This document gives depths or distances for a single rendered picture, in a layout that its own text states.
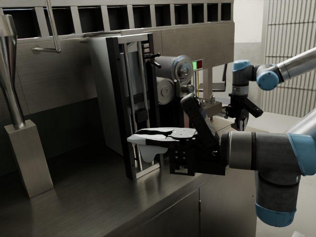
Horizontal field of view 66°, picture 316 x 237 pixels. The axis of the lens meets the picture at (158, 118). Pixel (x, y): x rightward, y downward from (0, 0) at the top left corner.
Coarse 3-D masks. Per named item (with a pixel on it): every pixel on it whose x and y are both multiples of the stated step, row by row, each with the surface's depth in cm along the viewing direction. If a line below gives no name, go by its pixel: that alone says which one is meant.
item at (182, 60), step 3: (180, 60) 113; (183, 60) 115; (186, 60) 116; (177, 63) 113; (180, 63) 114; (189, 63) 118; (177, 66) 113; (174, 69) 113; (177, 69) 114; (174, 72) 114; (177, 72) 114; (177, 75) 114; (177, 78) 115; (189, 78) 120
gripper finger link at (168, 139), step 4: (148, 140) 49; (152, 140) 49; (156, 140) 48; (160, 140) 48; (164, 140) 48; (168, 140) 48; (172, 140) 48; (176, 140) 48; (180, 140) 48; (184, 140) 49; (148, 144) 50; (152, 144) 50; (156, 144) 49; (160, 144) 48; (164, 144) 48; (168, 144) 48; (172, 144) 48; (176, 144) 48
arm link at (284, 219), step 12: (264, 180) 47; (264, 192) 47; (276, 192) 45; (288, 192) 45; (264, 204) 48; (276, 204) 46; (288, 204) 46; (264, 216) 49; (276, 216) 47; (288, 216) 47
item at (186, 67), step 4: (184, 64) 114; (188, 64) 116; (180, 68) 113; (184, 68) 115; (188, 68) 116; (180, 72) 114; (188, 72) 117; (180, 76) 115; (184, 76) 116; (188, 76) 117
